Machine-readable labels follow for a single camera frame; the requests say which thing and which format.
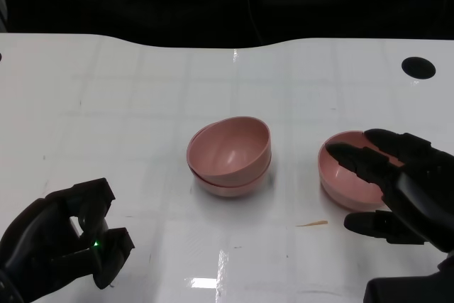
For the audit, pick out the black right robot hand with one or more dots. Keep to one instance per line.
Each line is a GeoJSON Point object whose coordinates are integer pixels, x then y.
{"type": "Point", "coordinates": [422, 189]}

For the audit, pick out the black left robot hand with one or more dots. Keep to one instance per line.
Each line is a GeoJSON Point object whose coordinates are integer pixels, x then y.
{"type": "Point", "coordinates": [39, 246]}

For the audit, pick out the pink plastic bowl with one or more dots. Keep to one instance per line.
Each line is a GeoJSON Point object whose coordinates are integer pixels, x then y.
{"type": "Point", "coordinates": [227, 192]}
{"type": "Point", "coordinates": [351, 189]}
{"type": "Point", "coordinates": [227, 150]}

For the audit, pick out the thin tan wood sliver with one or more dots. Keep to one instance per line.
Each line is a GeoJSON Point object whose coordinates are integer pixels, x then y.
{"type": "Point", "coordinates": [315, 224]}

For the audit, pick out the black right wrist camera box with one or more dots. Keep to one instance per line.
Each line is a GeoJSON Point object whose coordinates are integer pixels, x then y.
{"type": "Point", "coordinates": [408, 289]}

